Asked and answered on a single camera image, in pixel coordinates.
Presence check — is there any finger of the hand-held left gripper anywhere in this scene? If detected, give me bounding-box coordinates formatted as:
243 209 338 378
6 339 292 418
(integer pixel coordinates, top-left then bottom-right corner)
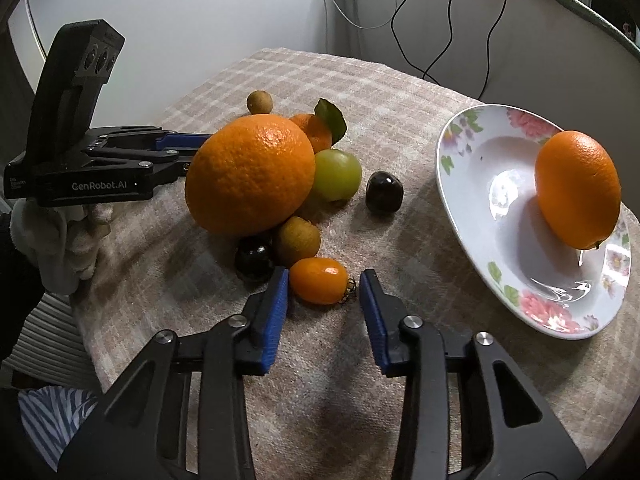
82 146 195 188
82 126 215 154

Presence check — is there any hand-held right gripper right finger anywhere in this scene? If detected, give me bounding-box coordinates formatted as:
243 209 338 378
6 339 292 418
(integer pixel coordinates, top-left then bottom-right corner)
359 268 588 480

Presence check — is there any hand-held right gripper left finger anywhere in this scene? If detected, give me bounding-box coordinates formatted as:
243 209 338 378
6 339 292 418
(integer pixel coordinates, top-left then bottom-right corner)
57 266 291 480

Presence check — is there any orange cherry tomato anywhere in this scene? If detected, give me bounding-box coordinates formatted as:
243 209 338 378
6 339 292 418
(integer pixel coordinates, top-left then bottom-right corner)
288 257 358 306

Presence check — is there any brown kiwi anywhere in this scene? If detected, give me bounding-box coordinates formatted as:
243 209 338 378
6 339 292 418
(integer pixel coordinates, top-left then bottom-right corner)
272 216 322 268

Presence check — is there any large round orange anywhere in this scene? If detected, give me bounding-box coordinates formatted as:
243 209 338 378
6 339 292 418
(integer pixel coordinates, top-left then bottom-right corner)
185 114 317 238

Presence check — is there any small brown longan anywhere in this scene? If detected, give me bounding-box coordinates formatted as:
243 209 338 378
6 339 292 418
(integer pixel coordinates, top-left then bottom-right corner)
246 90 275 115

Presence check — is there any small tangerine with leaf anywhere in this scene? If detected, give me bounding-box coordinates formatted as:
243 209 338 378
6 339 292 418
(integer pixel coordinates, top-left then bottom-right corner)
289 98 348 155

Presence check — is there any green round fruit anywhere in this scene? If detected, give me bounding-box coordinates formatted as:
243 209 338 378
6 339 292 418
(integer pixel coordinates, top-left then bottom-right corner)
311 149 363 203

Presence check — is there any floral white plate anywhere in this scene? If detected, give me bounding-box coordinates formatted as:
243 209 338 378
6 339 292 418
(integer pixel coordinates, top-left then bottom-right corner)
434 104 632 341

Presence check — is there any oval orange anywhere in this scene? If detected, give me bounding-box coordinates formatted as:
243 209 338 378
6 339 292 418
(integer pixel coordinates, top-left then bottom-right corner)
534 130 622 251

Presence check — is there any person's left hand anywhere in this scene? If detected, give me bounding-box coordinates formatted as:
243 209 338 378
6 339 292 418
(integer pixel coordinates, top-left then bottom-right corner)
10 199 115 296

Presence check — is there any white ribbed panel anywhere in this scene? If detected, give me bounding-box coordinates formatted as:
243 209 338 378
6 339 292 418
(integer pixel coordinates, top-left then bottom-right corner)
10 291 101 392

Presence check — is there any blue striped clothing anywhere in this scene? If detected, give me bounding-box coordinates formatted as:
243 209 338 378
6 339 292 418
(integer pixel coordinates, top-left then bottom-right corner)
17 386 102 472

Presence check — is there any black cable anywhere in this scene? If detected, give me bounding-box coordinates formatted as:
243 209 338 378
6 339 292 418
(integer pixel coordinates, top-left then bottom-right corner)
391 0 456 83
476 0 515 103

